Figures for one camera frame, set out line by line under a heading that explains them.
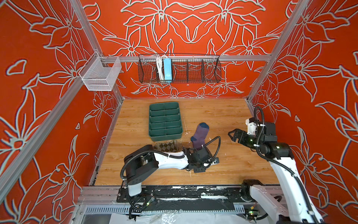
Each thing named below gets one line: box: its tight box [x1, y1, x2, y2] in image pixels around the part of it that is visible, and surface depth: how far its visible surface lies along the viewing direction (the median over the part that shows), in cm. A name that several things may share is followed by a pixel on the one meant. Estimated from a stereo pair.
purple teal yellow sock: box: [190, 122, 210, 149], surface depth 98 cm
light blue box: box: [163, 57, 173, 83], surface depth 91 cm
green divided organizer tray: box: [148, 101, 183, 142], surface depth 102 cm
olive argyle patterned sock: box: [152, 140, 183, 153], surface depth 93 cm
